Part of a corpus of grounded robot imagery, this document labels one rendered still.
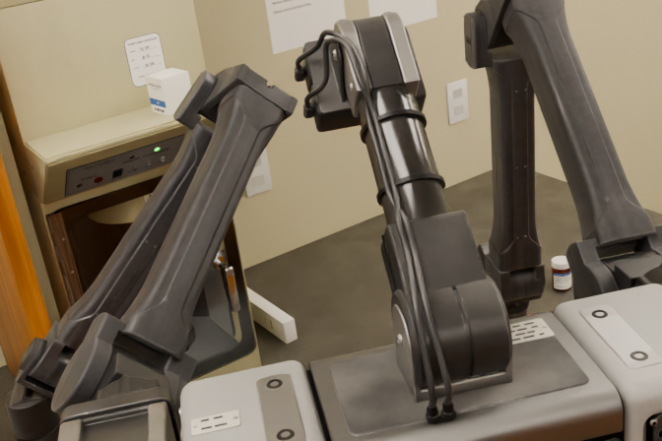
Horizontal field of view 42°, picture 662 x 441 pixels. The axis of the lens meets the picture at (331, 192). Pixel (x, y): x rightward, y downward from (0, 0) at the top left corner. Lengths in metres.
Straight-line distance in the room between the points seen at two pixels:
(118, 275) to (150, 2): 0.53
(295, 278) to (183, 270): 1.18
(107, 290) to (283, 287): 0.97
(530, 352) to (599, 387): 0.06
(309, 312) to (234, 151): 1.00
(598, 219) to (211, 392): 0.45
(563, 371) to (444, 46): 1.77
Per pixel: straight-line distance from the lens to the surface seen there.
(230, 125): 0.94
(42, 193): 1.40
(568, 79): 0.98
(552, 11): 1.03
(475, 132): 2.48
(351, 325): 1.83
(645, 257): 0.92
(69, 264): 1.48
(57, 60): 1.40
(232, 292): 1.56
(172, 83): 1.38
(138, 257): 1.07
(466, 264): 0.61
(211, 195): 0.90
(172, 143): 1.40
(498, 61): 1.11
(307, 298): 1.94
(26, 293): 1.39
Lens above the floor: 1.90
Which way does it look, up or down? 23 degrees down
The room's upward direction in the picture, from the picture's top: 8 degrees counter-clockwise
